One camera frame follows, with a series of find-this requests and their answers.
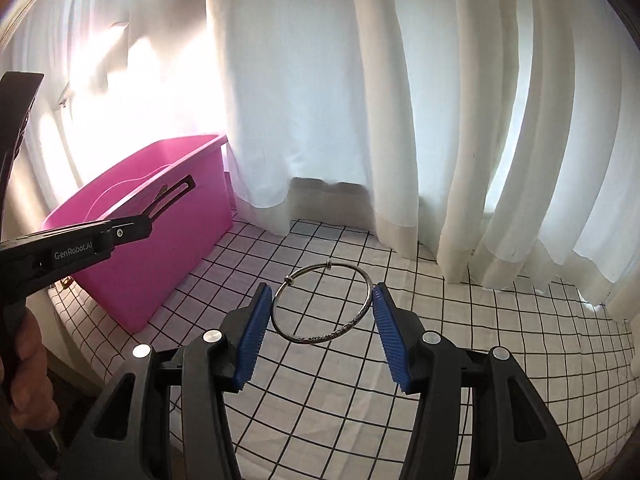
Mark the silver bangle with clasp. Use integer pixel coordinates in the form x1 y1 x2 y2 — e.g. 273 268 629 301
270 258 374 346

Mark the black bobby pin clip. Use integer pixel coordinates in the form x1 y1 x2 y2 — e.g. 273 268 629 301
141 174 196 222

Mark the person's left hand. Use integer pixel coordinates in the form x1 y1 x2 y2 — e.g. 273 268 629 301
10 309 58 431

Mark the pink plastic bin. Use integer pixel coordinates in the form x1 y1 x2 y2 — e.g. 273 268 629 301
41 134 232 333

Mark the white checkered tablecloth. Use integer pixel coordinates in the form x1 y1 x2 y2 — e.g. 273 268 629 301
51 221 639 479

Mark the white sheer curtain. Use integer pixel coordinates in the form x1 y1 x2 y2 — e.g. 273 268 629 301
1 0 639 320

